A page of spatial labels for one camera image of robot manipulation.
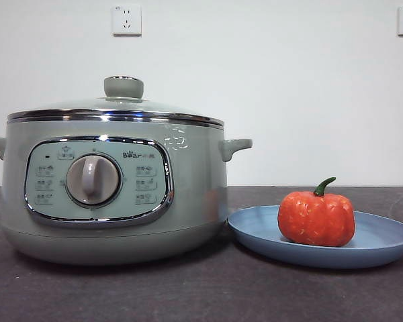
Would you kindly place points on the glass lid with green knob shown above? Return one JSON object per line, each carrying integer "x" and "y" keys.
{"x": 123, "y": 87}

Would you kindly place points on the blue plate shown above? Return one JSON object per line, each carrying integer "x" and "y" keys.
{"x": 255, "y": 231}

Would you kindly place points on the orange pumpkin with green stem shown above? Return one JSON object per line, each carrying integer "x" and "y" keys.
{"x": 315, "y": 218}

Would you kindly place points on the pale green electric steamer pot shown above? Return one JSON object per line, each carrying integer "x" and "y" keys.
{"x": 194, "y": 174}

